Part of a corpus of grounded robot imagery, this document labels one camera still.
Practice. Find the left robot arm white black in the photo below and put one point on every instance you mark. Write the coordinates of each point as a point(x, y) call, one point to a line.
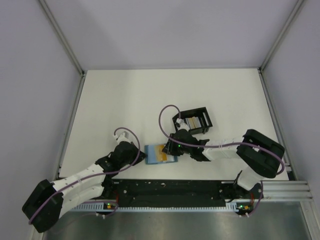
point(49, 201)

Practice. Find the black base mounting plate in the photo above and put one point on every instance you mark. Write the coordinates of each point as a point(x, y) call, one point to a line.
point(176, 193)

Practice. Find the aluminium front rail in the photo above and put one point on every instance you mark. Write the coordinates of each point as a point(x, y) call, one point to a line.
point(286, 191)

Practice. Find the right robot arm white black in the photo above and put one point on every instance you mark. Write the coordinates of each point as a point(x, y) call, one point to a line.
point(262, 155)

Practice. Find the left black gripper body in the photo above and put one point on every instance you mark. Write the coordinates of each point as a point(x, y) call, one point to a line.
point(132, 156)

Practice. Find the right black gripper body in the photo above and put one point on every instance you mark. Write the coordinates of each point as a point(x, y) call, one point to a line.
point(177, 150)

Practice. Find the blue leather card holder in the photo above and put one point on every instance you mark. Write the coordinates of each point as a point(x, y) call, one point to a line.
point(150, 156)

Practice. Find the black card tray box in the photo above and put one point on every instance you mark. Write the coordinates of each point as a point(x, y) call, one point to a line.
point(203, 117)

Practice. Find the gold credit card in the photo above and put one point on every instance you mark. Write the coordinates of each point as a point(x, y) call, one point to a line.
point(159, 154)

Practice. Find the right aluminium frame post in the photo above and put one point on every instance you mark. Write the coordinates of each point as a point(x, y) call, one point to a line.
point(298, 6)

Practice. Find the left aluminium frame post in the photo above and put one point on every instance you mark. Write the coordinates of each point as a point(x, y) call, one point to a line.
point(60, 36)

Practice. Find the aluminium frame post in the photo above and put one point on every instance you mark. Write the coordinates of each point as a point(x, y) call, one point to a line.
point(60, 36)
point(298, 6)

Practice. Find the white slotted cable duct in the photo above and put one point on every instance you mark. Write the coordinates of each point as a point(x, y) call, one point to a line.
point(102, 207)

